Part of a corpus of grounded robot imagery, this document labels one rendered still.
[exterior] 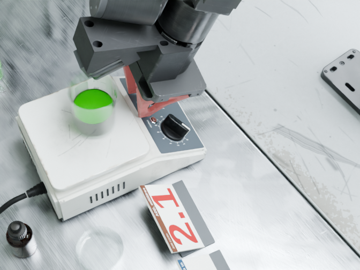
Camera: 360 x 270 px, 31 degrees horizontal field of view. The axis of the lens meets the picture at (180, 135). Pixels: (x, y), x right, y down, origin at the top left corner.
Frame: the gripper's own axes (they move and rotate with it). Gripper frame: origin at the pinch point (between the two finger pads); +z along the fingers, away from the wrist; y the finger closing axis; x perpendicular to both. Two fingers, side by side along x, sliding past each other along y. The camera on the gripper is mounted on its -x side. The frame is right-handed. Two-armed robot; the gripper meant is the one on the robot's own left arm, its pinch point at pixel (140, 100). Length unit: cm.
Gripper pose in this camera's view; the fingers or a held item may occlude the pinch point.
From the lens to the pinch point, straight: 78.2
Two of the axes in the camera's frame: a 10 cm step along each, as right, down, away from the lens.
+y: 3.8, 8.4, -3.8
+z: -3.5, 5.1, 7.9
